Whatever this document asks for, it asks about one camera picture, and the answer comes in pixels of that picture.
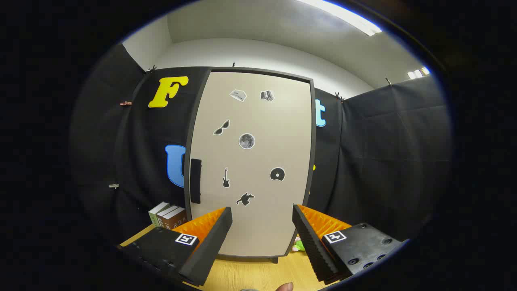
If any black door handle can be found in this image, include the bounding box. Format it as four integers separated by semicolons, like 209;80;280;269
190;158;202;204

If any green book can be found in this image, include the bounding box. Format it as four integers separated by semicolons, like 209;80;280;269
148;202;170;227

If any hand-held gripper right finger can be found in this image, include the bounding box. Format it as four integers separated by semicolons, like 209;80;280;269
292;204;409;284

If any grey cabinet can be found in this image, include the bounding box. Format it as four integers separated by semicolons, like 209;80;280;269
184;67;317;264

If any black backdrop cloth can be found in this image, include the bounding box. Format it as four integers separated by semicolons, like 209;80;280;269
69;42;453;247

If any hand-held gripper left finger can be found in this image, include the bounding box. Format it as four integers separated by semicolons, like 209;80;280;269
119;206;233;287

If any long ceiling light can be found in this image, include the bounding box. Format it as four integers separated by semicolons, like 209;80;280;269
297;0;382;37

